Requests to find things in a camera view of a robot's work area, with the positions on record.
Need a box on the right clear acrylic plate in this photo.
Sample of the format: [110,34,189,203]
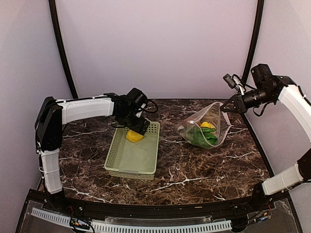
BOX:
[243,199,298,233]

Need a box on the clear zip top bag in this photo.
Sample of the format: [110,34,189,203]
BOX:
[176,102,232,149]

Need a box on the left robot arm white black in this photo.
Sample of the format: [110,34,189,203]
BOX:
[35,88,151,212]

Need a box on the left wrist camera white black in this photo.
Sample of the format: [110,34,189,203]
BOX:
[126,88,158,114]

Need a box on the beige plastic basket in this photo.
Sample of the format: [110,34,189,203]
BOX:
[104,121,160,180]

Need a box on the yellow lemon top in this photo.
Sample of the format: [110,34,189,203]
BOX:
[126,130,144,143]

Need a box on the white slotted cable duct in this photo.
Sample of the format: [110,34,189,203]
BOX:
[30,208,232,233]

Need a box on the clear acrylic plate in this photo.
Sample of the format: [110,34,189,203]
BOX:
[15,200,73,233]
[243,199,298,233]

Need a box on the black curved front rail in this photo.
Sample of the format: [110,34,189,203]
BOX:
[26,189,290,219]

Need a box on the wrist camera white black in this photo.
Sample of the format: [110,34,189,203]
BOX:
[223,74,246,96]
[126,88,158,114]

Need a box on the left clear acrylic plate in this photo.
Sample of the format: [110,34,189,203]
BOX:
[15,200,73,233]

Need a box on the right black frame post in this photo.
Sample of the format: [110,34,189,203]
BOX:
[242,0,264,83]

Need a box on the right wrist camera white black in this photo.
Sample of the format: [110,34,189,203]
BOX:
[223,74,246,96]

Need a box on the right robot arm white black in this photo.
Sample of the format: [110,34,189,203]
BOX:
[220,64,311,211]

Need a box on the green white bok choy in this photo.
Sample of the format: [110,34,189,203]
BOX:
[187,127,218,147]

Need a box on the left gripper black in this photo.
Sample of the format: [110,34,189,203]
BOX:
[118,110,150,135]

